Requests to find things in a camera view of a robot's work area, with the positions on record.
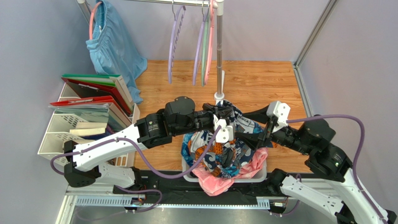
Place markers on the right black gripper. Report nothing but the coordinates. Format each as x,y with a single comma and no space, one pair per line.
267,133

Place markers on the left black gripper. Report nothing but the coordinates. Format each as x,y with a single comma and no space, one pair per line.
211,110

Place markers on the patterned blue orange shorts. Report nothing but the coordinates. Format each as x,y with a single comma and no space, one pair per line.
223,160

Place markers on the purple notched hanger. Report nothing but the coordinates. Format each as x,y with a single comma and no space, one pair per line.
175,31

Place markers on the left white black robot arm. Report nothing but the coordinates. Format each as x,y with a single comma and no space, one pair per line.
88,163

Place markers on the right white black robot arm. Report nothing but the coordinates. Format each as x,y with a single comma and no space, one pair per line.
354,205

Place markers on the pink shorts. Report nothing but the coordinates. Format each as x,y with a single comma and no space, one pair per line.
214,186

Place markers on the pink hanger on rack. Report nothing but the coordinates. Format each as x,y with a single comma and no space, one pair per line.
210,42

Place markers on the purple plain hanger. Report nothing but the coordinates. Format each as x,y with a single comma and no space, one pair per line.
199,42

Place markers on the green hanger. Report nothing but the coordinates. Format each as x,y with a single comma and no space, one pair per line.
204,48

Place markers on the light blue hung shorts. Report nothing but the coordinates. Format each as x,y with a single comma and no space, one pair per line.
112,50

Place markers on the pink hanger holding shorts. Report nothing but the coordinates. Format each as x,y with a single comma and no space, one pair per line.
91,21

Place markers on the white rack base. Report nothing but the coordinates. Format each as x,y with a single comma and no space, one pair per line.
219,94

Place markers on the white laundry basket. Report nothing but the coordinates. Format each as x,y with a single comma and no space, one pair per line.
258,177

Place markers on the red flat folder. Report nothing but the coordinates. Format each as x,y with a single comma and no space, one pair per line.
84,101

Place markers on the green folder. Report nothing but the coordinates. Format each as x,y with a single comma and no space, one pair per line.
113,85

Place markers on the metal clothes rack pole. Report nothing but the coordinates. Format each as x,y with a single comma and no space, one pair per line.
219,20

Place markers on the red clipboard folder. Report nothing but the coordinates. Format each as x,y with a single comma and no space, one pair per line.
85,90

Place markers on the white file organizer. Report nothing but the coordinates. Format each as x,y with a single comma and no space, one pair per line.
82,123

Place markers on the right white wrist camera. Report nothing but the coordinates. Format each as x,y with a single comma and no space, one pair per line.
281,112

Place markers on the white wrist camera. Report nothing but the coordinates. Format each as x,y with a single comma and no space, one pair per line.
281,112
226,132

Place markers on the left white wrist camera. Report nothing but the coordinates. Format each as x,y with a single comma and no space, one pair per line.
226,132

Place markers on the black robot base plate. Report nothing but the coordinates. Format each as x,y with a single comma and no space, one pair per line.
181,191

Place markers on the slotted cable duct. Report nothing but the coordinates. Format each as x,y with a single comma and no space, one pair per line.
128,202

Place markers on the metal clothes rack rail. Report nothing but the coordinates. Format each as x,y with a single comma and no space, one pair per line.
199,3

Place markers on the aluminium frame post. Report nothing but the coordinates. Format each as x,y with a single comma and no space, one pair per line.
331,4

